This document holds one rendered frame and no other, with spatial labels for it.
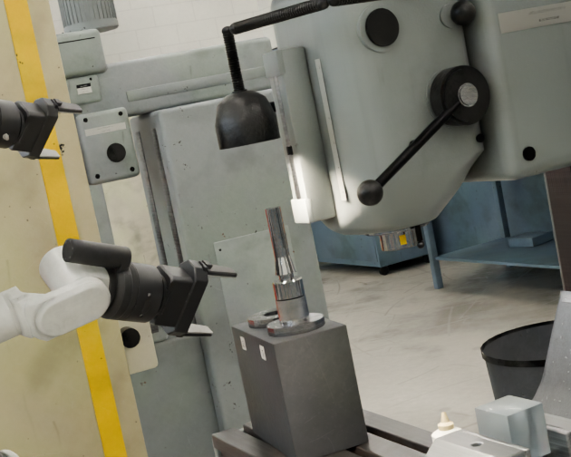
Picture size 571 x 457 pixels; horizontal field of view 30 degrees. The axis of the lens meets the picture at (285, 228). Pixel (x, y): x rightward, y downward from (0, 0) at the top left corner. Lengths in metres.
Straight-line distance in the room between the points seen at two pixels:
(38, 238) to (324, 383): 1.48
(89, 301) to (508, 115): 0.63
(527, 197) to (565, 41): 6.67
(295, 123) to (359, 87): 0.09
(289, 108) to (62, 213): 1.75
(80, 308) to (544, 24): 0.72
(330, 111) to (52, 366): 1.85
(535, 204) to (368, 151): 6.76
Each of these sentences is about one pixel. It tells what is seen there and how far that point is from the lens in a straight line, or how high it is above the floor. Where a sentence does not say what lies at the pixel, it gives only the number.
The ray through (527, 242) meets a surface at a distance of 7.55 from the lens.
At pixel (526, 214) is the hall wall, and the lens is 8.11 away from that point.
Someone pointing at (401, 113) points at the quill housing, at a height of 1.45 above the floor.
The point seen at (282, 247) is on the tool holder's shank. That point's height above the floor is 1.27.
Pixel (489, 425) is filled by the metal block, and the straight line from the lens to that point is 1.28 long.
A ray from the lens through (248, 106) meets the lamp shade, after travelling 1.22.
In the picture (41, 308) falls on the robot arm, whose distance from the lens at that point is 1.51.
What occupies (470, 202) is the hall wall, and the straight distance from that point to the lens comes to 8.63.
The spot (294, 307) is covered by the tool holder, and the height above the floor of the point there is 1.18.
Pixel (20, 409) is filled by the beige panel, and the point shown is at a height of 0.83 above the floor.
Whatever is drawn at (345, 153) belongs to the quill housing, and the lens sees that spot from 1.27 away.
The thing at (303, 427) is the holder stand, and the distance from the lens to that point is 1.64.
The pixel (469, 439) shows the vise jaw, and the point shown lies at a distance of 1.28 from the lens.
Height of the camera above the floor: 1.48
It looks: 6 degrees down
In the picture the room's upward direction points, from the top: 11 degrees counter-clockwise
